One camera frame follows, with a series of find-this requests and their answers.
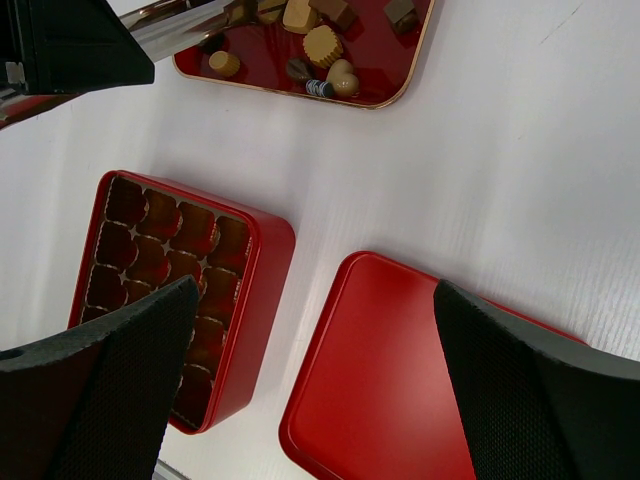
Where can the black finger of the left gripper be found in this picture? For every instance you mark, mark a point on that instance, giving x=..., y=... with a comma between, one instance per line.
x=68, y=47

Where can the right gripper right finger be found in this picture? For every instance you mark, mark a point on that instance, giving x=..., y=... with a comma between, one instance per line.
x=533, y=403

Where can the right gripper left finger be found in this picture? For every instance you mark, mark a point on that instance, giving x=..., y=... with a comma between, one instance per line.
x=94, y=401

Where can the small tan round chocolate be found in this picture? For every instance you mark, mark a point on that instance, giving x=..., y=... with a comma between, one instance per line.
x=224, y=64

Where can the red square chocolate box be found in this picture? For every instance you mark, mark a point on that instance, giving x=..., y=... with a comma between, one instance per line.
x=202, y=267

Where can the striped dark chocolate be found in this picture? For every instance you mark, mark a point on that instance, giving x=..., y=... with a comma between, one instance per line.
x=319, y=88

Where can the tan fluted round chocolate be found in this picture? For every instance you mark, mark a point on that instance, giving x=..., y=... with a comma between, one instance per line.
x=322, y=46

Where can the cream heart chocolate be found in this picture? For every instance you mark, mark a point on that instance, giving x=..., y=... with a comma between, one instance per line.
x=343, y=79

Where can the red chocolate tray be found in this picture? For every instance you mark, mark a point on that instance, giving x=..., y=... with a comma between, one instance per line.
x=357, y=53

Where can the dark brown chocolate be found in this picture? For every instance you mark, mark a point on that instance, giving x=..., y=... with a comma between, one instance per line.
x=402, y=15

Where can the red box lid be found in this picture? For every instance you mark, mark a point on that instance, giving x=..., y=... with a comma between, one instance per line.
x=373, y=398

